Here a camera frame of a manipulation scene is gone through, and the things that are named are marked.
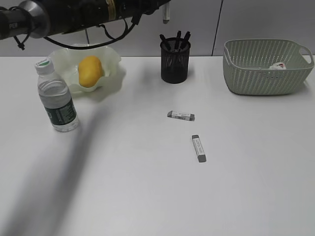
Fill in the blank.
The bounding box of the clear water bottle green label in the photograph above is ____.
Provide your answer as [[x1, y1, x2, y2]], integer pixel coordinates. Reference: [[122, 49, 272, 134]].
[[35, 58, 79, 132]]

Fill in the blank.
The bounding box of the pale green woven basket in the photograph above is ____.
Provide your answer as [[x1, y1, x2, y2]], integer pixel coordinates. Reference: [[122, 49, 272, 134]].
[[223, 39, 315, 96]]

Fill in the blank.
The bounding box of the grey white eraser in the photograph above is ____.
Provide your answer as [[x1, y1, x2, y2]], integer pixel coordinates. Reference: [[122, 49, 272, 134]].
[[162, 3, 170, 24], [167, 110, 195, 121], [191, 135, 207, 163]]

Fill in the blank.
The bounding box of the white waste paper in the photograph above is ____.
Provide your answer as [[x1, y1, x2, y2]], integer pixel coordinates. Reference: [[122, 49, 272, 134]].
[[269, 62, 286, 70]]

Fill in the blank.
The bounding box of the black mesh pen holder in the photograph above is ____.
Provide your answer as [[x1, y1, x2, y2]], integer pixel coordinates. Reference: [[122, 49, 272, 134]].
[[160, 37, 191, 84]]

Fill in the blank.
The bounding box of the yellow mango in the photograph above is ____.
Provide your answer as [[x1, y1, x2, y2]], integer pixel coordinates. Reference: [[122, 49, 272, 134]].
[[78, 56, 103, 88]]

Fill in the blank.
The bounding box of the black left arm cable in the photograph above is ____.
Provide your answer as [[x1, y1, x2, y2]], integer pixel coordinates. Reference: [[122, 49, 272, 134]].
[[13, 9, 146, 51]]

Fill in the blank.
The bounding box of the grey white eraser top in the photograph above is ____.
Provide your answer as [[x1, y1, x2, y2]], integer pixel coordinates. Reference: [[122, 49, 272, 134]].
[[167, 110, 195, 121]]

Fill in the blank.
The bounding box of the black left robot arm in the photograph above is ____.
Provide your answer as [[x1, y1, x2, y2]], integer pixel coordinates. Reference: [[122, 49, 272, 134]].
[[0, 0, 167, 39]]

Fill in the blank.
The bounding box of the pale green wavy plate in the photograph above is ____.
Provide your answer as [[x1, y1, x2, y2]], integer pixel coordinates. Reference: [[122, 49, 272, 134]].
[[48, 46, 121, 93]]

